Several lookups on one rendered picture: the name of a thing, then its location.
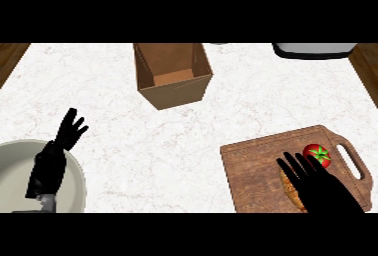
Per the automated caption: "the golden brown croissant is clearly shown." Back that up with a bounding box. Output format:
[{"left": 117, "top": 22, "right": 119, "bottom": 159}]
[{"left": 280, "top": 168, "right": 309, "bottom": 213}]

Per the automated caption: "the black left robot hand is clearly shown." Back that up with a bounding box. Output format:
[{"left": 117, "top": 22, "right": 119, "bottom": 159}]
[{"left": 24, "top": 107, "right": 91, "bottom": 200}]

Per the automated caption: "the pale grey bowl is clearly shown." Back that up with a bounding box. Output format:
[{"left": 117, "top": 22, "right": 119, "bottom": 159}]
[{"left": 0, "top": 139, "right": 89, "bottom": 214}]

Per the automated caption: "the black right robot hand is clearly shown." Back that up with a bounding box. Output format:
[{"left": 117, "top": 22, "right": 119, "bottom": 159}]
[{"left": 275, "top": 151, "right": 367, "bottom": 214}]

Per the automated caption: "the brown wooden cutting board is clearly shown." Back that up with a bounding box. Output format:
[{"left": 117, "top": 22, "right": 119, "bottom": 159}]
[{"left": 219, "top": 124, "right": 374, "bottom": 214}]

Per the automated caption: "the red tomato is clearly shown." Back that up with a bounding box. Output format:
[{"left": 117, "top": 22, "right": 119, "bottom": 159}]
[{"left": 302, "top": 143, "right": 333, "bottom": 169}]

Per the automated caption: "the open cardboard box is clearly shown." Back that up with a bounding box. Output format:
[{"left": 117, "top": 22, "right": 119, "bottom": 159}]
[{"left": 132, "top": 43, "right": 215, "bottom": 111}]

